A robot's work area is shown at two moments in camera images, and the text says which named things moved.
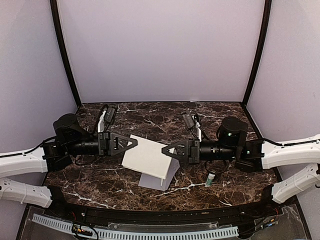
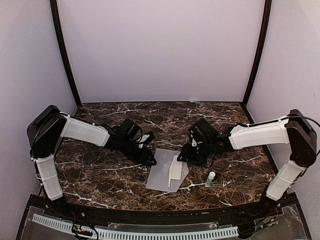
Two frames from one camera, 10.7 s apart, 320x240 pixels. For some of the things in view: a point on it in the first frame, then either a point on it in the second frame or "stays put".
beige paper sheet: (147, 156) → (176, 169)
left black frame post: (54, 8) stays put
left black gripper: (108, 143) → (143, 158)
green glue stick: (211, 177) stays put
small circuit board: (77, 229) stays put
